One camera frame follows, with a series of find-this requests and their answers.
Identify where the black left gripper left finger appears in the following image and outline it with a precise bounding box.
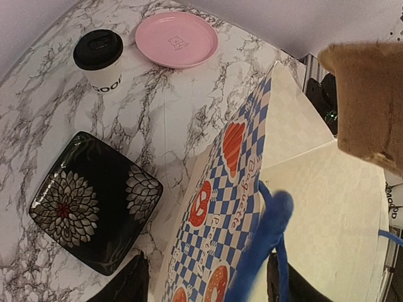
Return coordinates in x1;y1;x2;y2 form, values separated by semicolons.
91;252;149;302

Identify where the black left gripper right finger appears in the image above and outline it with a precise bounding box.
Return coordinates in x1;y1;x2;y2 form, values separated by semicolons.
267;253;331;302

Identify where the blue checkered paper bag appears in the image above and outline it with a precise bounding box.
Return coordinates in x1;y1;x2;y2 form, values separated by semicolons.
154;62;389;301

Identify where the white paper coffee cup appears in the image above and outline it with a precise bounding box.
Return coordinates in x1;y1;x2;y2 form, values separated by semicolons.
83;59;122;94

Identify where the brown cardboard cup carrier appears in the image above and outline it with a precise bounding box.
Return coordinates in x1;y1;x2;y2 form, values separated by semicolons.
318;42;402;176

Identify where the black floral square plate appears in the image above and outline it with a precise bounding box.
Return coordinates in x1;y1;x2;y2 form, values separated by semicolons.
29;131;163;276

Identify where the pink round plate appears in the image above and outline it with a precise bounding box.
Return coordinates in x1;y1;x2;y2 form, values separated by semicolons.
135;12;219;69

